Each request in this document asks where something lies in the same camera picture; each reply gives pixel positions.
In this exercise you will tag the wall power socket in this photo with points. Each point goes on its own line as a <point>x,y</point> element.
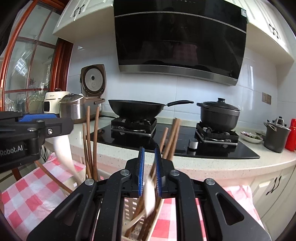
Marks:
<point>266,98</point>

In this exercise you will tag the black range hood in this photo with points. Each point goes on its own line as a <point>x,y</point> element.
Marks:
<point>198,39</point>

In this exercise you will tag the red thermos jug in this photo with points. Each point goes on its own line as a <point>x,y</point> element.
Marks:
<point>291,140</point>

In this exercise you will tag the red wooden glass door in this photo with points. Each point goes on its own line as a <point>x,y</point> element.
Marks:
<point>33,60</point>

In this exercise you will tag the brown wooden chopstick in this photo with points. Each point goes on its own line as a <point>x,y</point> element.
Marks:
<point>168,154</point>
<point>95,145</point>
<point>148,185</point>
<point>140,210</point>
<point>88,142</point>
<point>88,173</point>

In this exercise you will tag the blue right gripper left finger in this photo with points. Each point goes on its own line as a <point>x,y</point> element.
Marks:
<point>140,170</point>

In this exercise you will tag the open silver rice cooker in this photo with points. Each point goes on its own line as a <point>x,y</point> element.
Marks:
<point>93,84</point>

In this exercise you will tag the black glass gas stove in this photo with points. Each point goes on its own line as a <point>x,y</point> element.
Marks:
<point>200,141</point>

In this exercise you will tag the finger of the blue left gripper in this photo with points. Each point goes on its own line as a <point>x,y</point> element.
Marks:
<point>39,116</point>

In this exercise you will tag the red white checkered tablecloth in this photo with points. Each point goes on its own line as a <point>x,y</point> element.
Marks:
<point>32,198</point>

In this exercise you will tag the small white plate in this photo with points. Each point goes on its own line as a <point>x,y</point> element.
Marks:
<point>250,137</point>

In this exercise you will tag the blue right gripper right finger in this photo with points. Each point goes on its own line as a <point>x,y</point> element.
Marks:
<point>159,170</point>

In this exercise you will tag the dark grey stock pot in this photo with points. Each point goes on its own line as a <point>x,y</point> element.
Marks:
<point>276,135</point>

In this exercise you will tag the black wok pan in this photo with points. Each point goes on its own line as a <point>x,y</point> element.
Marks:
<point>139,110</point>

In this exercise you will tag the white ceramic spoon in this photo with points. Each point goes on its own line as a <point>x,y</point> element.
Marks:
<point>62,150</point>
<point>149,198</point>

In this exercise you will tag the white small cooker appliance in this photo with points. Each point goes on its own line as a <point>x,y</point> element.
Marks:
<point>52,99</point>

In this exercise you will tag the white lower cabinets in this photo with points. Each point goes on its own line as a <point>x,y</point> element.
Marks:
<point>274,200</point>

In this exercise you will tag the black lidded cooking pot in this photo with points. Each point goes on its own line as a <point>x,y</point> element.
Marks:
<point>219,115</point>

